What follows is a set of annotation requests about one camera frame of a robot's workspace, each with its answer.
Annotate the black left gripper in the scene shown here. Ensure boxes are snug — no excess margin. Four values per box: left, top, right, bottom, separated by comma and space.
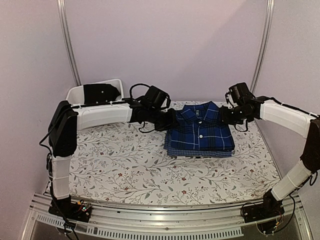
148, 107, 180, 133

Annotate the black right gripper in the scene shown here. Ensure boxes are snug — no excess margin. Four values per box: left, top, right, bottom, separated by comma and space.
221, 104, 251, 125

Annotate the blue gingham shirt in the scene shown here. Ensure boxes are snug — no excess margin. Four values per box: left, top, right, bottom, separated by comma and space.
167, 148, 232, 157

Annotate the dark blue plaid shirt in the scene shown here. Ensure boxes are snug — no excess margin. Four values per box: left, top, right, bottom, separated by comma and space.
165, 101, 235, 156

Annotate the white plastic bin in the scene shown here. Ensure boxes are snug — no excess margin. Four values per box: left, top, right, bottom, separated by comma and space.
66, 78, 125, 105

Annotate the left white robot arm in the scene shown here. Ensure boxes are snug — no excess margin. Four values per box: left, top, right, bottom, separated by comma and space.
48, 98, 178, 217

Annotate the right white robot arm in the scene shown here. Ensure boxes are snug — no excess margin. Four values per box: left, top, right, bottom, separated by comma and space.
220, 92, 320, 218

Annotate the floral patterned table mat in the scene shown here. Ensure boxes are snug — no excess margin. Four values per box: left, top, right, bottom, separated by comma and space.
48, 100, 285, 206

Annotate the black shirt in bin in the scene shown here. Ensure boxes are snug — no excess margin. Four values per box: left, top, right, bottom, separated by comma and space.
83, 83, 121, 105

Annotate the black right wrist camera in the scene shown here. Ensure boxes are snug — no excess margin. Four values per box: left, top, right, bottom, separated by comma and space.
229, 82, 255, 106

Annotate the right aluminium frame post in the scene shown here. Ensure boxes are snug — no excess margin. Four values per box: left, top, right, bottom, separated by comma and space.
250, 0, 275, 93

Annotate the aluminium frame post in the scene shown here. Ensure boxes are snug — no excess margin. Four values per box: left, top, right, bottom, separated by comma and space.
56, 0, 82, 87
250, 0, 275, 93

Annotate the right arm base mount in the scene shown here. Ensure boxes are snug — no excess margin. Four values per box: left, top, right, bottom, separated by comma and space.
240, 202, 285, 235

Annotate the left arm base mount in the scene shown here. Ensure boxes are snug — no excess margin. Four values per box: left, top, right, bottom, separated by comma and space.
48, 197, 92, 223

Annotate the left aluminium frame post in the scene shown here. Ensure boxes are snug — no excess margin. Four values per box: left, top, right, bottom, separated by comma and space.
56, 0, 82, 87

